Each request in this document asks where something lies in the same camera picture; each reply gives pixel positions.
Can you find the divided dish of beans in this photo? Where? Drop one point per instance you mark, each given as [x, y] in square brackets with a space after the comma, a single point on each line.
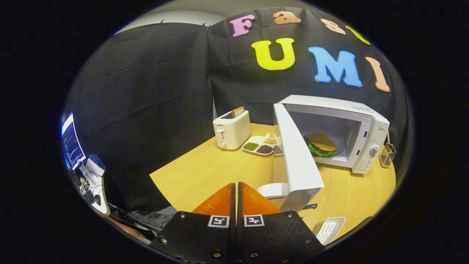
[256, 146]

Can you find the white microwave door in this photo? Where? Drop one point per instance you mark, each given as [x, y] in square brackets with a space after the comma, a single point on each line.
[298, 165]

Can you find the sandwich with green lettuce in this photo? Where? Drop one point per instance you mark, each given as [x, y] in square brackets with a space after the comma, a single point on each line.
[321, 145]

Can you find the white toaster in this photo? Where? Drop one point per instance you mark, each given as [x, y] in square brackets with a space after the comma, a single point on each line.
[232, 134]

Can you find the pink striped straw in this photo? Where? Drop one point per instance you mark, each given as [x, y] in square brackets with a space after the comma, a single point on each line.
[388, 137]

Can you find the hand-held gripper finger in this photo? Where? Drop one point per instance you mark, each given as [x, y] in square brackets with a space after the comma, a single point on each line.
[232, 238]
[240, 238]

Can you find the toast slice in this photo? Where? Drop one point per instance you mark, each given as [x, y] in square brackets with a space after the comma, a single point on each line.
[238, 112]

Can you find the white microwave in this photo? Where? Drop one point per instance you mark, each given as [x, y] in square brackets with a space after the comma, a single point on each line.
[366, 124]

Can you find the white rectangular tray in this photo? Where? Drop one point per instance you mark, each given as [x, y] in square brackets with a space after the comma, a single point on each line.
[329, 231]

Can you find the computer monitor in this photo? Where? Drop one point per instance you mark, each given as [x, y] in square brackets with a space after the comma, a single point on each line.
[71, 143]

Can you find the white and blue device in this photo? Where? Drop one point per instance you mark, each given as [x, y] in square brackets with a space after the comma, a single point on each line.
[97, 183]

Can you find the grey crumpled bag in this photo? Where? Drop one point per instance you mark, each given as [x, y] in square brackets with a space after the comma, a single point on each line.
[150, 220]

